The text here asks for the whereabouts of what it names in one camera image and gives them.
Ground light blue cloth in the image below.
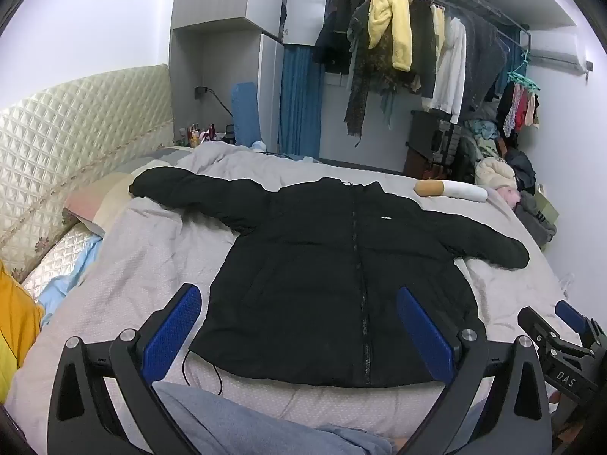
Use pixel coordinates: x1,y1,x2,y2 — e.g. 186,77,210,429
38,234,102,328

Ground green clip hanger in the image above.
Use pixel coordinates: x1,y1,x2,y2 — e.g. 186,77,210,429
506,33,541,92

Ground white and tan roll pillow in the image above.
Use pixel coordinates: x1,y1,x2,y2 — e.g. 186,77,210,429
415,179,489,203

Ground pink and cream pillow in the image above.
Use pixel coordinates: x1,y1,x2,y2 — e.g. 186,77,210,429
64,171,138,238

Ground black hanging coat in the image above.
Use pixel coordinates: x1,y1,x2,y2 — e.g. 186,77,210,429
312,0,370,64

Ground cream quilted headboard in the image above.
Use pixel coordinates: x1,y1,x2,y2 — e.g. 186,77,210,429
0,64,174,285

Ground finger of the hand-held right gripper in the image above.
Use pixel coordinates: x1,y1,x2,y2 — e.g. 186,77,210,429
555,300,604,348
517,307,561,359

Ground dark patterned hanging garment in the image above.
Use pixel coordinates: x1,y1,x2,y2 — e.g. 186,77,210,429
344,0,420,136

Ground person's grey trouser legs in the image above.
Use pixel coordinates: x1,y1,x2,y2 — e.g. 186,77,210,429
154,383,395,455

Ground grey bed blanket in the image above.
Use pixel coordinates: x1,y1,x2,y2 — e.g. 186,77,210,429
5,142,586,442

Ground pile of clothes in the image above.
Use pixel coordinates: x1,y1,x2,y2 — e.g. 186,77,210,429
462,116,558,247

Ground quilted mattress pad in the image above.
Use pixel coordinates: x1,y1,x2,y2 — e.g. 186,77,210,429
21,223,102,299

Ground white air conditioner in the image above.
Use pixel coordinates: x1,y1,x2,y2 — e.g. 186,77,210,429
519,28,596,77

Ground blue foam mat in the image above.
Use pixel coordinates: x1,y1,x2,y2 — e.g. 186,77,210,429
231,82,261,149

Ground grey hanging coat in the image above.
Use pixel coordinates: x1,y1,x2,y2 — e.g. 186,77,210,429
461,8,509,107

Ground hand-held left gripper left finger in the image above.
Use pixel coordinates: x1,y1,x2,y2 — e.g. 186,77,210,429
47,283,204,455

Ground green cardboard box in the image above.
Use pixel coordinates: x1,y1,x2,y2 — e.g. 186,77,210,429
535,192,561,228

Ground black suitcase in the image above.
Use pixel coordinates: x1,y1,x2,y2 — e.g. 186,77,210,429
403,110,463,183

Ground thin black cable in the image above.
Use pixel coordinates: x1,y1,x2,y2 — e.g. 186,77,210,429
182,350,223,396

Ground yellow cloth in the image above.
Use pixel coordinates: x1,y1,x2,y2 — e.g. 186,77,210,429
0,260,46,403

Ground blue curtain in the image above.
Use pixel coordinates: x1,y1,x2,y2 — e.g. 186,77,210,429
280,45,324,159

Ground small hanging laundry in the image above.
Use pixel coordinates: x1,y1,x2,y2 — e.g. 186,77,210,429
495,80,541,137

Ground white wardrobe cabinet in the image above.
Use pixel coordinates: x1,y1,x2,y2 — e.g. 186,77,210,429
168,0,333,153

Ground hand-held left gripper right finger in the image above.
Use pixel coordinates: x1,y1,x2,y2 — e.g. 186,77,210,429
396,286,553,455

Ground yellow fleece jacket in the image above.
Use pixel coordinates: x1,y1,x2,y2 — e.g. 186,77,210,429
367,0,412,73

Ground black puffer jacket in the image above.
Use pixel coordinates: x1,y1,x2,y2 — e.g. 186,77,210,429
129,167,530,388

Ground group of cosmetic bottles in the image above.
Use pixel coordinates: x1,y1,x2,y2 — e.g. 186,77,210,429
175,123,217,147

